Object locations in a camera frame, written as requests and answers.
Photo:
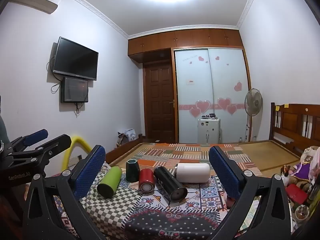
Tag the white air conditioner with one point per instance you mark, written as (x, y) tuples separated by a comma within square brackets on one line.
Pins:
[(35, 1)]

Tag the wooden bed footboard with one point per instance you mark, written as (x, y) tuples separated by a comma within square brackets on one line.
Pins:
[(125, 150)]

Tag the wooden wardrobe with sliding doors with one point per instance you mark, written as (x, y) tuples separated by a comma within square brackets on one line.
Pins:
[(192, 42)]

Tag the white boxy appliance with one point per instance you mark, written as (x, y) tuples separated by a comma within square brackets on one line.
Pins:
[(208, 131)]

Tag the light green cup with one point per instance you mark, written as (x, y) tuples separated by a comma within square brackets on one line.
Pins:
[(110, 182)]

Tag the wall-mounted black television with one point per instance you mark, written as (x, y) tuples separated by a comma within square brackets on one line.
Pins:
[(75, 58)]

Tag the yellow foam tube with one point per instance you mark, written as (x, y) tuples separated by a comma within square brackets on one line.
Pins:
[(78, 142)]

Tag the standing fan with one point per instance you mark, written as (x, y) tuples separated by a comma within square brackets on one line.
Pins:
[(253, 102)]

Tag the wooden bed headboard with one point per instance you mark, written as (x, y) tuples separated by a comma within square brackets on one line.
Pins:
[(292, 122)]

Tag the red box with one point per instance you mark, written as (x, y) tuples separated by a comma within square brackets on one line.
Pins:
[(297, 192)]

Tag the brown wooden door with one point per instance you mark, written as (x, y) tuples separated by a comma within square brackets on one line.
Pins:
[(158, 102)]

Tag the purple plush doll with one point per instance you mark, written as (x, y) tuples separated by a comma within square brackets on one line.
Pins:
[(303, 166)]

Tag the red cup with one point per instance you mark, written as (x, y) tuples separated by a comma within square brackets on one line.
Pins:
[(146, 178)]

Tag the striped patchwork blanket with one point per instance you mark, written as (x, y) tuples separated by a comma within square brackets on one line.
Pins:
[(190, 155)]

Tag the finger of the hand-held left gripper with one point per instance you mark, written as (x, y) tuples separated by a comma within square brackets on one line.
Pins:
[(56, 143), (35, 136)]

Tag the black cup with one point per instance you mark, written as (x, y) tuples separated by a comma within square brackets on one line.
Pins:
[(167, 182)]

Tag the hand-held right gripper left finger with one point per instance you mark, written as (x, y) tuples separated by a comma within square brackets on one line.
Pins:
[(90, 171)]

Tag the small wall-mounted monitor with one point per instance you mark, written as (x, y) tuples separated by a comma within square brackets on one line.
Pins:
[(74, 90)]

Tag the bag of clothes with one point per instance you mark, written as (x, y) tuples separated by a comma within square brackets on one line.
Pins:
[(127, 135)]

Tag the white cup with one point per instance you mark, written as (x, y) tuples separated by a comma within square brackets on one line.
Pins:
[(193, 172)]

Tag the checked patterned blanket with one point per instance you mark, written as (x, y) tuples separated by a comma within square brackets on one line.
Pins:
[(140, 217)]

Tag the dark green faceted cup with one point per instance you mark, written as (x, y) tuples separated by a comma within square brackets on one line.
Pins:
[(132, 171)]

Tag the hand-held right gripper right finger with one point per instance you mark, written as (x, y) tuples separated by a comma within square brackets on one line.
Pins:
[(223, 172)]

